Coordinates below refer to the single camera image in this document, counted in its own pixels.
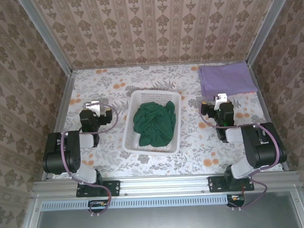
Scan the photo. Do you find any white plastic basket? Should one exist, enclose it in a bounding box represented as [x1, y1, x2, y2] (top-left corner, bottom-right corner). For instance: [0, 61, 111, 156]
[120, 87, 184, 157]

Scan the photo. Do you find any green t-shirt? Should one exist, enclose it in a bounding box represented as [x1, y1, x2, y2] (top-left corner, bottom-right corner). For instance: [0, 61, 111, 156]
[132, 100, 179, 148]

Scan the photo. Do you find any floral tablecloth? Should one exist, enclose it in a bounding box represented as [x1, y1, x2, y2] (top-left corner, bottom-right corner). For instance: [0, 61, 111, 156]
[48, 60, 285, 180]

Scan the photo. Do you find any purple folded t-shirt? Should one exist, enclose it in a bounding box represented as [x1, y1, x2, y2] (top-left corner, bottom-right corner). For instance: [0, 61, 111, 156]
[198, 61, 259, 98]

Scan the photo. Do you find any black connector box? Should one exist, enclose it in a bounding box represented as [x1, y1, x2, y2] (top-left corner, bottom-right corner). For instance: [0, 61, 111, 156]
[87, 199, 109, 214]
[226, 193, 246, 209]

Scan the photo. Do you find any grey metal panel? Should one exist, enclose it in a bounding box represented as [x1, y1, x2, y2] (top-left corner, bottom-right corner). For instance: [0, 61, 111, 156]
[18, 188, 304, 228]

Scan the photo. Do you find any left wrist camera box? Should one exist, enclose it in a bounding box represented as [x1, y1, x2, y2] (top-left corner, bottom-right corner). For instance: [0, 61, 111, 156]
[85, 100, 103, 117]

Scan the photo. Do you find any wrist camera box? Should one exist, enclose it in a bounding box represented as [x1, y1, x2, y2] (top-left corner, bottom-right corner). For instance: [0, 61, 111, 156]
[85, 100, 103, 117]
[214, 92, 229, 105]

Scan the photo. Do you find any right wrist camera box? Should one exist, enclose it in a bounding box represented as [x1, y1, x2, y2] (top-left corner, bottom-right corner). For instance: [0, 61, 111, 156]
[214, 92, 229, 105]

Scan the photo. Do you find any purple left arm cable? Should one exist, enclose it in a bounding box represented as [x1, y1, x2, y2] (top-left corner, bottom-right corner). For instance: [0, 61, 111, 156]
[59, 102, 123, 219]

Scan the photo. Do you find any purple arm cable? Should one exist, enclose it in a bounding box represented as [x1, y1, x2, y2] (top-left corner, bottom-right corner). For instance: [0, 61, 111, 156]
[59, 102, 123, 219]
[199, 93, 283, 213]

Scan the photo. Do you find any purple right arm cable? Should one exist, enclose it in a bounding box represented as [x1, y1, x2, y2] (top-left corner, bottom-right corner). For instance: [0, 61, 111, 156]
[199, 93, 283, 213]

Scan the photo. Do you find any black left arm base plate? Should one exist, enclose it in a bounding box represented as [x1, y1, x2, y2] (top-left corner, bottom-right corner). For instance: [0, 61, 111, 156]
[75, 178, 121, 199]

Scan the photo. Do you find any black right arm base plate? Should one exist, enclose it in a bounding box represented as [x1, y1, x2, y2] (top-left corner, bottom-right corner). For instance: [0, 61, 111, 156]
[208, 174, 255, 193]

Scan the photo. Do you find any aluminium mounting rail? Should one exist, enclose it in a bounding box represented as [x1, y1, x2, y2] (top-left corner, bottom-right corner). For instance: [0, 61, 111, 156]
[31, 170, 302, 199]

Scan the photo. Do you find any aluminium frame post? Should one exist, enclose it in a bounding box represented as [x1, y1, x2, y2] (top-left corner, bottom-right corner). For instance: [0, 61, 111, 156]
[243, 0, 298, 67]
[17, 0, 74, 77]

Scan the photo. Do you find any slotted light blue cable duct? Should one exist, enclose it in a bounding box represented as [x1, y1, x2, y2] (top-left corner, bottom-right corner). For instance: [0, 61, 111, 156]
[41, 194, 232, 212]

